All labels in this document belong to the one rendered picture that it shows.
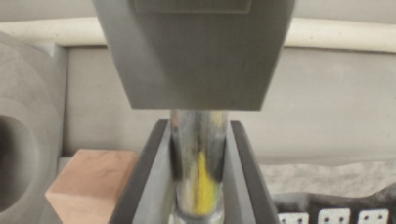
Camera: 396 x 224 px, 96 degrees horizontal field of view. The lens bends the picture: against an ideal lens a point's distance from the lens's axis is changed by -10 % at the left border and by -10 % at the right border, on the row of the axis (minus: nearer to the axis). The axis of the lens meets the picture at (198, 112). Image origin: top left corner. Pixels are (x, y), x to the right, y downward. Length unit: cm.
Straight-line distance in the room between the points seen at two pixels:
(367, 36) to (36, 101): 38
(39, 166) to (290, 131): 30
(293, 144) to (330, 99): 8
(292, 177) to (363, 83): 16
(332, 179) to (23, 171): 39
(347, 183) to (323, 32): 22
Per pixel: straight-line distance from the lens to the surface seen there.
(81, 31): 28
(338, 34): 29
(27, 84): 25
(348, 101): 33
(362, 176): 37
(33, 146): 26
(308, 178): 33
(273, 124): 28
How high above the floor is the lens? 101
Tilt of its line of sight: 85 degrees down
